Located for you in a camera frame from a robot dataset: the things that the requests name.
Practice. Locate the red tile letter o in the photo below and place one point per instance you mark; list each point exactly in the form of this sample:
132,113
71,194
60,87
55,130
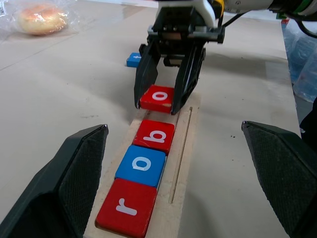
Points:
148,98

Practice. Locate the wooden letter tray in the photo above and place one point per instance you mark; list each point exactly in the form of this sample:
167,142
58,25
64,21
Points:
184,148

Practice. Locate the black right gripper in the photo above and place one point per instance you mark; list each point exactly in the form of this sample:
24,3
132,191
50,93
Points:
178,32

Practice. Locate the blue tile letter o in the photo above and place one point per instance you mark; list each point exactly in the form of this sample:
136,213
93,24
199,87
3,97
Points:
126,172

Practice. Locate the red tile letter r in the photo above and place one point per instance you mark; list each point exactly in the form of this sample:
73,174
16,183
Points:
144,198

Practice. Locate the dark rounded object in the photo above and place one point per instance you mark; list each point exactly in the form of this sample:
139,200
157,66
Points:
310,124

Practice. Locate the blue tile letter t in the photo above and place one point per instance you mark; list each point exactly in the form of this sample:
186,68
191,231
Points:
131,61

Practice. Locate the clear bluish plastic bags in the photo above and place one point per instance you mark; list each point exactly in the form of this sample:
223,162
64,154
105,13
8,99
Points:
302,62

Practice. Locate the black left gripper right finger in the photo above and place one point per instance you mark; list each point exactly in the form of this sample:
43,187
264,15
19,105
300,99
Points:
287,173

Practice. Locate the bread bun in clear bag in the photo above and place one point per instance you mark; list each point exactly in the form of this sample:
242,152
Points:
39,19

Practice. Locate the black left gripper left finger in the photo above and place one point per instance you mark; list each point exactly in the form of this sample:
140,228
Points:
49,198

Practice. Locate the red tile letter b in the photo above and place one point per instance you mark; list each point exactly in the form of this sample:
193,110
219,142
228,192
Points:
148,127

